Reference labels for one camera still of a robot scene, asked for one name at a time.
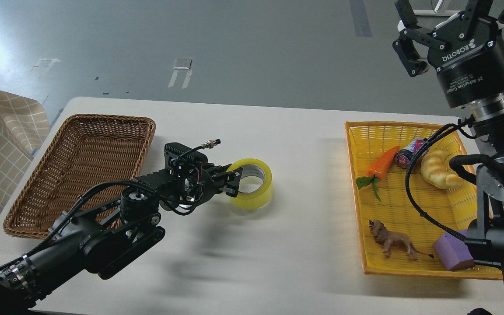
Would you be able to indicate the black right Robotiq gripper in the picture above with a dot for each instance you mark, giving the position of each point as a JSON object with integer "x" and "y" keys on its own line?
{"x": 468, "y": 69}

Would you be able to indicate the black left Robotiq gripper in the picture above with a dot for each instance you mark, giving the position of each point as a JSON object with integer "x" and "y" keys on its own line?
{"x": 201, "y": 184}

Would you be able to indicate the yellow tape roll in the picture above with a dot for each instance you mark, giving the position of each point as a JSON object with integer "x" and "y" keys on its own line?
{"x": 253, "y": 168}

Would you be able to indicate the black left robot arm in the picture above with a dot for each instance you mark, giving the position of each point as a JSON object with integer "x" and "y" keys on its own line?
{"x": 113, "y": 224}

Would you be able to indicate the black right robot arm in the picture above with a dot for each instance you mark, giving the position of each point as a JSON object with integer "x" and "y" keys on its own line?
{"x": 485, "y": 235}

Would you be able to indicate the white metal stand base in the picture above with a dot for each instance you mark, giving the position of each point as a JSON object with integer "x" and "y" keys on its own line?
{"x": 438, "y": 8}

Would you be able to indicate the orange toy carrot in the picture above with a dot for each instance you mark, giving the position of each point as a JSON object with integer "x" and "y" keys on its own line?
{"x": 377, "y": 171}

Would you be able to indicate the brown wicker basket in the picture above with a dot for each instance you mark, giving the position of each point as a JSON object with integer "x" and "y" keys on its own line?
{"x": 88, "y": 149}

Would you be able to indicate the small purple drink can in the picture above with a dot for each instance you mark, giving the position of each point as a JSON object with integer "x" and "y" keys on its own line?
{"x": 404, "y": 157}

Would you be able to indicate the toy croissant bread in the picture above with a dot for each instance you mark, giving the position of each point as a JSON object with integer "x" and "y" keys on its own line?
{"x": 434, "y": 171}

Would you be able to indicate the brown toy lion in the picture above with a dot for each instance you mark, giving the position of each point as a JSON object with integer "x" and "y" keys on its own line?
{"x": 386, "y": 239}

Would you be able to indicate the yellow woven basket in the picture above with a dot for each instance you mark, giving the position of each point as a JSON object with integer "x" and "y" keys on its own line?
{"x": 455, "y": 208}

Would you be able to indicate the purple foam block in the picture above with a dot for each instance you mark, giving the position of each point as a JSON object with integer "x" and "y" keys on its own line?
{"x": 453, "y": 253}

